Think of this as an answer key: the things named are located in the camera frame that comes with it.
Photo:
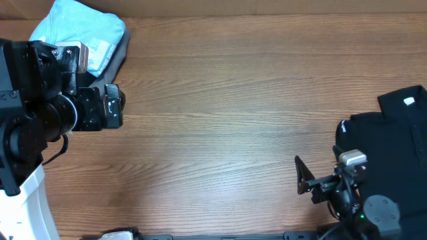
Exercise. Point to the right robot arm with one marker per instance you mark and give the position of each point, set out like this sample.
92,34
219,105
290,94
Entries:
376,217

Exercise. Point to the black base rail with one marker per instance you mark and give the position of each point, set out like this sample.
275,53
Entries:
133,233

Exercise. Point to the light blue printed t-shirt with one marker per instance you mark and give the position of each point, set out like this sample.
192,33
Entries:
70,20

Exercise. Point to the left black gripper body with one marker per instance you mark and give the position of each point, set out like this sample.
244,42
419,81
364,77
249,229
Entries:
91,113

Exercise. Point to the black garment at right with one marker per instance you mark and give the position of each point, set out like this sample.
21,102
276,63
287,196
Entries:
394,141

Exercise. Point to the folded grey garment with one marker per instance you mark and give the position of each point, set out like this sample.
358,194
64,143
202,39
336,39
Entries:
110,72

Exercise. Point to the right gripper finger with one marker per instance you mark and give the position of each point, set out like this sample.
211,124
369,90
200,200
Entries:
337,151
304,176

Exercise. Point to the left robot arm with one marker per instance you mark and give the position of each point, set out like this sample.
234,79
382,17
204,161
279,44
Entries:
45,93

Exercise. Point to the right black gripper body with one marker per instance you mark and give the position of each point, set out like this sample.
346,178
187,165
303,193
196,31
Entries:
320,185

